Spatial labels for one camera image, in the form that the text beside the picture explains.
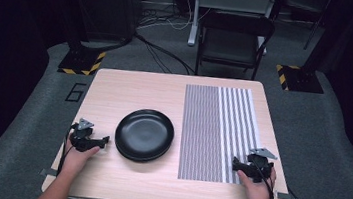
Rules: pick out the black cabinet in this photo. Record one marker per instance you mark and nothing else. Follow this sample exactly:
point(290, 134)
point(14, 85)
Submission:
point(108, 4)

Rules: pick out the black folding chair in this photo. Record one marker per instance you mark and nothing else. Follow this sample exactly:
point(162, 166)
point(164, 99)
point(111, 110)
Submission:
point(233, 42)

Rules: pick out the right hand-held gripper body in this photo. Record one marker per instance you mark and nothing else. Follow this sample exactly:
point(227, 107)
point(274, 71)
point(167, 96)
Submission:
point(259, 162)

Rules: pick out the person's left hand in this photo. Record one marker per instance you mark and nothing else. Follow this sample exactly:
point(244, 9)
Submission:
point(77, 160)

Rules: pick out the white desk frame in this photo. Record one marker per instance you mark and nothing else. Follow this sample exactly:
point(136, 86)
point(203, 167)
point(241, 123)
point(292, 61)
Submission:
point(232, 3)

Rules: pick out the black stand pole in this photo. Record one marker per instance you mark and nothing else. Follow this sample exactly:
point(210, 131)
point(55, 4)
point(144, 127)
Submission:
point(331, 33)

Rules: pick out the grey striped placemat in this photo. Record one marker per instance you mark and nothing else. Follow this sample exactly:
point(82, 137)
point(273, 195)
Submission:
point(207, 133)

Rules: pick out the black base with hazard tape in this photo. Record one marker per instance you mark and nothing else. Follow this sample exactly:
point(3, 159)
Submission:
point(81, 62)
point(299, 79)

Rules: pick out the person's right hand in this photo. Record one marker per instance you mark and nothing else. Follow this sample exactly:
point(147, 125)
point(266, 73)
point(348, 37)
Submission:
point(256, 190)

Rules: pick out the grey tape strip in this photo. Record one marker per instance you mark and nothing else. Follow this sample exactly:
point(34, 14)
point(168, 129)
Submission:
point(50, 172)
point(287, 197)

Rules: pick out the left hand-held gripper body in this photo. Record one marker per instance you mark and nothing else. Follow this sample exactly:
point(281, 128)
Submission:
point(82, 134)

